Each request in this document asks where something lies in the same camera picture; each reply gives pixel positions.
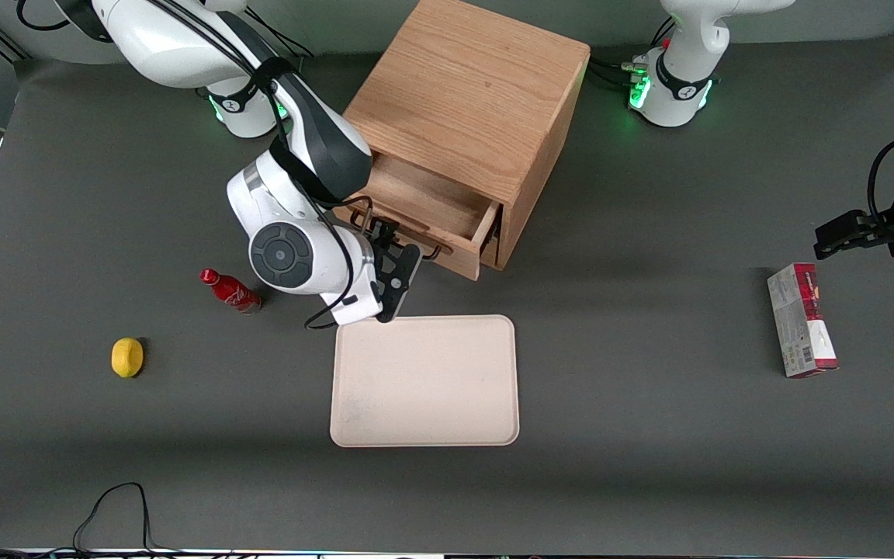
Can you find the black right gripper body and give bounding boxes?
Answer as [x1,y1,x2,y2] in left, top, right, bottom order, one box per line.
[363,231,411,274]

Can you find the oak wooden drawer cabinet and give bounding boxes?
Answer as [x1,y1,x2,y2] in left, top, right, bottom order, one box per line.
[342,0,591,271]

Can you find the red and grey carton box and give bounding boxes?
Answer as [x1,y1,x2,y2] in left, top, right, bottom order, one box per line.
[767,262,840,379]

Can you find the beige plastic tray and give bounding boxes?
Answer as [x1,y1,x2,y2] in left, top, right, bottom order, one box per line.
[329,314,521,449]

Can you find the red cola bottle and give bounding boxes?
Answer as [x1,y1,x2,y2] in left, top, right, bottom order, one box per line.
[199,268,262,314]

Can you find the yellow lemon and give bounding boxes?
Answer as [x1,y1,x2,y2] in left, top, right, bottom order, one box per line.
[111,337,144,379]

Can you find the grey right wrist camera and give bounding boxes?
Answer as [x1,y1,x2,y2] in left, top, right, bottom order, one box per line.
[375,244,423,324]

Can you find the black right arm wrist cable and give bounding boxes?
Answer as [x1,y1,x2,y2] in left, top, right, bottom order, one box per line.
[156,0,379,332]

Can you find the black right arm base cables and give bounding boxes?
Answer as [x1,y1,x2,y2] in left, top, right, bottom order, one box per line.
[253,11,316,61]

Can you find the black arm base cables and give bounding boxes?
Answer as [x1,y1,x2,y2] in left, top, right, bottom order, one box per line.
[587,16,677,91]
[253,11,316,61]

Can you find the black left arm base cables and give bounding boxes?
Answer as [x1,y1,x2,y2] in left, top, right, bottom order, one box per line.
[587,16,677,91]

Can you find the black cable at table edge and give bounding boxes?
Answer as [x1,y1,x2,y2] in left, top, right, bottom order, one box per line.
[0,481,246,559]

